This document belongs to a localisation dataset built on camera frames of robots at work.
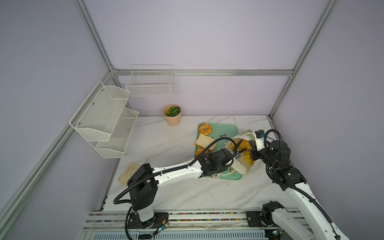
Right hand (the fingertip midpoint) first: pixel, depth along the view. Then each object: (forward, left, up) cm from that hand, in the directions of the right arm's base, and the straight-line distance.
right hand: (250, 140), depth 74 cm
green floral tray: (+25, +9, -25) cm, 36 cm away
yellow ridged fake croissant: (-9, +3, -1) cm, 9 cm away
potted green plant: (+33, +46, -13) cm, 58 cm away
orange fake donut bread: (+28, +22, -24) cm, 43 cm away
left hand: (-4, +15, -10) cm, 19 cm away
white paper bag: (-5, +3, -16) cm, 17 cm away
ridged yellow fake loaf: (+2, 0, -9) cm, 9 cm away
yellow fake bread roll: (+6, +26, -21) cm, 35 cm away
